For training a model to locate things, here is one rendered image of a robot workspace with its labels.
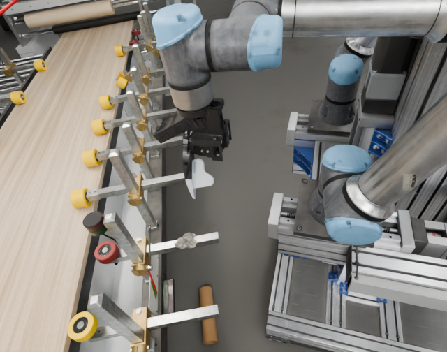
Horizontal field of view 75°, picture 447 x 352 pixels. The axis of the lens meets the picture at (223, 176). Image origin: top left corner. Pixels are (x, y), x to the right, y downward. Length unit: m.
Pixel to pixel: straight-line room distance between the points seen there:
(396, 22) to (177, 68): 0.36
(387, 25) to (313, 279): 1.40
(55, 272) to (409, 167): 1.12
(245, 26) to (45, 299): 1.04
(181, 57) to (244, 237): 1.75
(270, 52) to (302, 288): 1.44
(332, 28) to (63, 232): 1.15
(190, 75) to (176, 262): 1.73
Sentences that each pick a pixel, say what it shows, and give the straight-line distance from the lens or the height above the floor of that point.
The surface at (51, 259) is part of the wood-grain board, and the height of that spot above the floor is 0.90.
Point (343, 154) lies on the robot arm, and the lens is 0.80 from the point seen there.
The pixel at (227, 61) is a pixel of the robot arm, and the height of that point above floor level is 1.61.
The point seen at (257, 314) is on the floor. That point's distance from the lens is 1.89.
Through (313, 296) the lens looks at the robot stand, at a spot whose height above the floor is 0.21.
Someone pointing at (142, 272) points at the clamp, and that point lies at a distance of 1.13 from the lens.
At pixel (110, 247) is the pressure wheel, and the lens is 1.17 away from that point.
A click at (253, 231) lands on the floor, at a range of 2.13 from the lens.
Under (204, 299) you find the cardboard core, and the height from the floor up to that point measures 0.08.
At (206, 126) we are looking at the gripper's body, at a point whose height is 1.47.
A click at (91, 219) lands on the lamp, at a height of 1.14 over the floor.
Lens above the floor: 1.80
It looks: 46 degrees down
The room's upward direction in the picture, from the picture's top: 10 degrees counter-clockwise
